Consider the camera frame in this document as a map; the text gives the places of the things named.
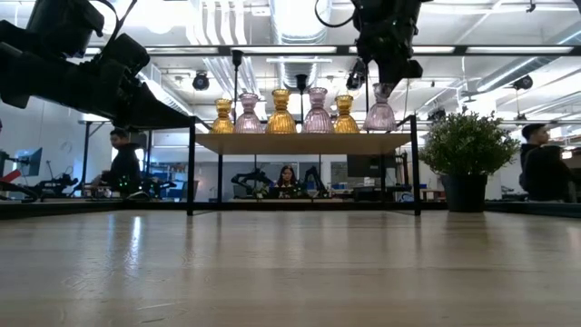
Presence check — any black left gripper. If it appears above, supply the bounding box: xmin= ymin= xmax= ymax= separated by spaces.
xmin=44 ymin=56 xmax=196 ymax=132

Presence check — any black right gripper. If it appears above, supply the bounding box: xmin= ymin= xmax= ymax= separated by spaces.
xmin=356 ymin=25 xmax=425 ymax=99

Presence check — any pink ribbed glass candle holder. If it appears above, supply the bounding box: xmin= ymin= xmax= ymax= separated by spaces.
xmin=302 ymin=86 xmax=336 ymax=134
xmin=233 ymin=92 xmax=265 ymax=134
xmin=362 ymin=83 xmax=399 ymax=133

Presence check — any amber ribbed glass candle holder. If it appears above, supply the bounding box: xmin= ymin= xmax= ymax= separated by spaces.
xmin=265 ymin=88 xmax=299 ymax=134
xmin=333 ymin=94 xmax=360 ymax=134
xmin=211 ymin=98 xmax=235 ymax=134

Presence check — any person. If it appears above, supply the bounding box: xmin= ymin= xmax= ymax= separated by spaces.
xmin=518 ymin=123 xmax=576 ymax=203
xmin=273 ymin=164 xmax=303 ymax=199
xmin=90 ymin=128 xmax=143 ymax=199

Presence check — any black ceiling spotlight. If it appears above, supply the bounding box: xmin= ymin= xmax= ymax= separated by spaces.
xmin=192 ymin=70 xmax=211 ymax=92
xmin=511 ymin=74 xmax=535 ymax=91

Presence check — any black background monitor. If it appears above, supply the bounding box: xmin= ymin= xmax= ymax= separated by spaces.
xmin=347 ymin=154 xmax=387 ymax=179

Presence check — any green potted plant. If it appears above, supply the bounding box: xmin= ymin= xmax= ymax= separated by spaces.
xmin=418 ymin=106 xmax=522 ymax=213

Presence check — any background computer monitor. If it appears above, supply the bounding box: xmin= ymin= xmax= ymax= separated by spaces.
xmin=13 ymin=146 xmax=44 ymax=178

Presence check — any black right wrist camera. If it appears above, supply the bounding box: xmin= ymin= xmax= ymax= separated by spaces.
xmin=402 ymin=58 xmax=425 ymax=80

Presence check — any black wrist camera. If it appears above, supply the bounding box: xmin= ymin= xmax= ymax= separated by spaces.
xmin=97 ymin=33 xmax=152 ymax=79
xmin=402 ymin=58 xmax=425 ymax=80

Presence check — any black overhead camera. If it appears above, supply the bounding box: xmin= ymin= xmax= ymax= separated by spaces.
xmin=345 ymin=58 xmax=368 ymax=92

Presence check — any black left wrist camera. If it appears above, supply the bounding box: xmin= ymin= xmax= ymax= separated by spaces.
xmin=97 ymin=33 xmax=152 ymax=79

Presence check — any wooden shelf with black frame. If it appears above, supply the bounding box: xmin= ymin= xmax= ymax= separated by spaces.
xmin=186 ymin=114 xmax=422 ymax=217

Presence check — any black aluminium rig frame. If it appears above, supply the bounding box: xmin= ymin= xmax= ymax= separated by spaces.
xmin=0 ymin=44 xmax=581 ymax=220

